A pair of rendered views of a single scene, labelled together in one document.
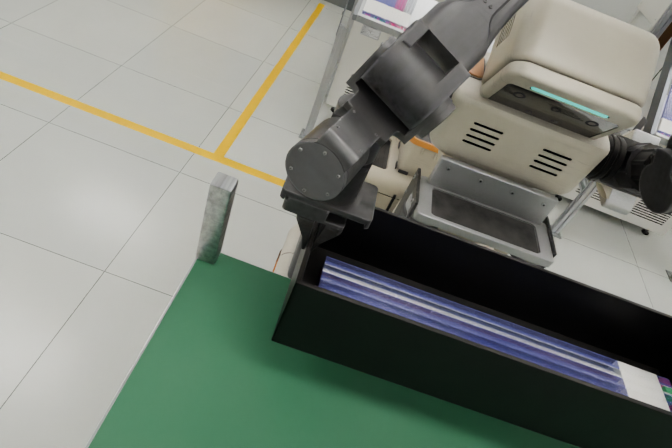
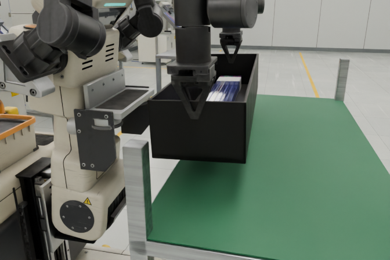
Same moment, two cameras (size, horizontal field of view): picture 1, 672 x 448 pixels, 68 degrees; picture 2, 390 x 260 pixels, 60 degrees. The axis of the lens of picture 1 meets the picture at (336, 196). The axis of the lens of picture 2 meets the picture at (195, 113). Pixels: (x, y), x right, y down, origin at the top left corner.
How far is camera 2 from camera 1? 0.65 m
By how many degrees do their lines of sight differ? 66
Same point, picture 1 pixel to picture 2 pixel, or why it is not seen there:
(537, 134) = not seen: hidden behind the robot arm
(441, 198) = (104, 107)
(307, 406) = (259, 181)
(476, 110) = not seen: hidden behind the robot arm
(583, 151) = (115, 35)
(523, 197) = (116, 78)
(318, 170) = (252, 5)
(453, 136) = (78, 70)
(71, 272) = not seen: outside the picture
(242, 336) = (220, 207)
